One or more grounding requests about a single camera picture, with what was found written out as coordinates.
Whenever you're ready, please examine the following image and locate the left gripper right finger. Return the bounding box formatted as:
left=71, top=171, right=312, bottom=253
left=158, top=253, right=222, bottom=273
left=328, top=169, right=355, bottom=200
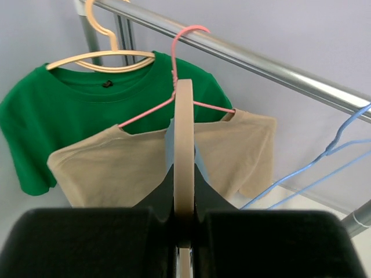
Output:
left=194, top=164, right=238, bottom=223

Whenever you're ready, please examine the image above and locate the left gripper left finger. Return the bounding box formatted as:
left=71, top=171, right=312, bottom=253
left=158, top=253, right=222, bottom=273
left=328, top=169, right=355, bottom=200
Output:
left=127, top=165, right=174, bottom=223

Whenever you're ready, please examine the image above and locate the beige t shirt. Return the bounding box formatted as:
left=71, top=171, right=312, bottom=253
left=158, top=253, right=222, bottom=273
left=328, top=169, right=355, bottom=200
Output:
left=47, top=110, right=277, bottom=207

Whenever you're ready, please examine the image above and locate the grey blue t shirt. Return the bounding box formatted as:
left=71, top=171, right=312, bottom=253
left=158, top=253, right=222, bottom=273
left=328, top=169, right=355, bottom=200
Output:
left=165, top=118, right=210, bottom=185

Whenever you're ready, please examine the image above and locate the pink wire hanger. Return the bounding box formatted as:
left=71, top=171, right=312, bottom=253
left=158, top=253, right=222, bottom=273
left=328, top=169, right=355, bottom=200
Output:
left=117, top=24, right=237, bottom=129

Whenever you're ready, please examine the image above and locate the beige wooden hanger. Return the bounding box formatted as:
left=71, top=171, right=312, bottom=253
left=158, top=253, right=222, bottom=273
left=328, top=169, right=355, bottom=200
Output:
left=173, top=79, right=195, bottom=277

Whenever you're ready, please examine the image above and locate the blue wire hanger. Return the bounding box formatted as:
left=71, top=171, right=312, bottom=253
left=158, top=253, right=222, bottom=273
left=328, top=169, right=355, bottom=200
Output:
left=239, top=101, right=371, bottom=210

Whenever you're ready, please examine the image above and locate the green t shirt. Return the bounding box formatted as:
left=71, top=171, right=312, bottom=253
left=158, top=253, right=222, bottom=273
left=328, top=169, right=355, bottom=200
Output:
left=0, top=50, right=234, bottom=197

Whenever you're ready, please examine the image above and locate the cream hanger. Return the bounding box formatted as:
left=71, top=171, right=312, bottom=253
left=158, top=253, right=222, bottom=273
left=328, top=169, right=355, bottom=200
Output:
left=46, top=0, right=155, bottom=74

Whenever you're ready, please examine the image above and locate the metal clothes rack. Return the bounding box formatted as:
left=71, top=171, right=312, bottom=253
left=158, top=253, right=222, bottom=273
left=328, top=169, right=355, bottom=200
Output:
left=73, top=0, right=371, bottom=238

